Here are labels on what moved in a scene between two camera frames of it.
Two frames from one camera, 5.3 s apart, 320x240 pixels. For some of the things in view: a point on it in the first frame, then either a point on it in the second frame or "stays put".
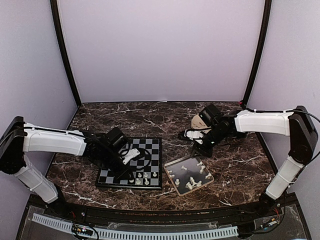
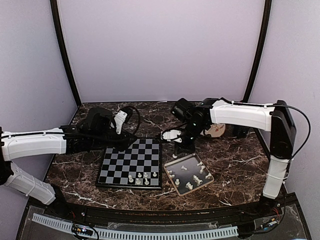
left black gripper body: x=107 y=160 → x=100 y=139
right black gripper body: x=217 y=136 → x=194 y=131
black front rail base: x=284 y=217 stays put
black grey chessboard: x=145 y=154 stays put
